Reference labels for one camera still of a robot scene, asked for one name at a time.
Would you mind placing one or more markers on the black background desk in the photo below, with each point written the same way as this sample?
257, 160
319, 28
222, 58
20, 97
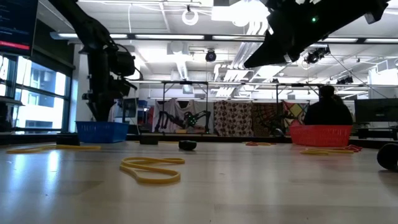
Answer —
376, 133

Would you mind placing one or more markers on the black round object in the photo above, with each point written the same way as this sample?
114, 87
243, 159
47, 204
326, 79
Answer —
278, 133

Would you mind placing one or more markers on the red plastic basket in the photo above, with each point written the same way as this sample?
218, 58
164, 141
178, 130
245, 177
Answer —
321, 136

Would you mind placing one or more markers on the blue box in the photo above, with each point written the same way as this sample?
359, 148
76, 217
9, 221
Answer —
143, 103

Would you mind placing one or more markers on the black spotlight cluster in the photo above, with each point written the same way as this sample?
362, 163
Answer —
317, 55

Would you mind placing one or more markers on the white hanging cloth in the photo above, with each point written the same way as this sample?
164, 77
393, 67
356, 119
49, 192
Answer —
174, 107

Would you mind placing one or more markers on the dark spiral pattern cloth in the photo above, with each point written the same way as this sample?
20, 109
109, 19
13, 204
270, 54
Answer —
264, 118

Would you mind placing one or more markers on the black wall screen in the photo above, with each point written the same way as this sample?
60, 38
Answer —
18, 25

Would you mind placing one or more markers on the brown dotted cloth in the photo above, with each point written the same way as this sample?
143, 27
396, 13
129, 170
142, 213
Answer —
233, 118

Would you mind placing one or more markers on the black track lights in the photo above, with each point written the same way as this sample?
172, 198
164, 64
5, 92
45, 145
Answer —
345, 80

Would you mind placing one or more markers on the overhead light bar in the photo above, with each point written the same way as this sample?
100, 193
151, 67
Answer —
169, 36

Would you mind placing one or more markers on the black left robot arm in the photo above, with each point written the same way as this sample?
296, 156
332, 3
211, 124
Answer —
84, 25

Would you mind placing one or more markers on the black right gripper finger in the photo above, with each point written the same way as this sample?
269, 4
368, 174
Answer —
270, 56

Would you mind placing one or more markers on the black computer monitor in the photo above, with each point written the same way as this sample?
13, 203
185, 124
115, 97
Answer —
376, 110

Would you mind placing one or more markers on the white ceiling pipes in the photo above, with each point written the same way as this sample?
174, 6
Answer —
245, 49

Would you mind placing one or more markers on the black table edge frame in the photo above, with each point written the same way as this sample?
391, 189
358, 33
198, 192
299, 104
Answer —
217, 138

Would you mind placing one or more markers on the large window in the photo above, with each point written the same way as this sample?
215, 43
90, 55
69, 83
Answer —
40, 105

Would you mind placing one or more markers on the colourful geometric cloth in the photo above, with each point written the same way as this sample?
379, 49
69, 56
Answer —
293, 109

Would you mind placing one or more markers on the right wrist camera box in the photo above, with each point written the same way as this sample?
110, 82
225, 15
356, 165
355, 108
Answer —
280, 9

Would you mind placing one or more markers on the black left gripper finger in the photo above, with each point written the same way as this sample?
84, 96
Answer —
100, 109

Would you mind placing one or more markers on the background black robot arm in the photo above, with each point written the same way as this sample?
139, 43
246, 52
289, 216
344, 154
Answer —
199, 115
169, 118

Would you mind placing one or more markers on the dark monitor on stand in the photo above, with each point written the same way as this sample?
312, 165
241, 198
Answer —
129, 109

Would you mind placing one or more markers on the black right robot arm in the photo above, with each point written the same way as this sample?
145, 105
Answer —
342, 15

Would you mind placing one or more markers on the black ceiling camera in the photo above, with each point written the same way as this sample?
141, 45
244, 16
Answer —
211, 56

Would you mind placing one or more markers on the blue plastic basket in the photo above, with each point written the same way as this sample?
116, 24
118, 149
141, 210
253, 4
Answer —
102, 132

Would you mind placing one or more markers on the person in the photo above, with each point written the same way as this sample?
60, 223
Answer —
328, 112

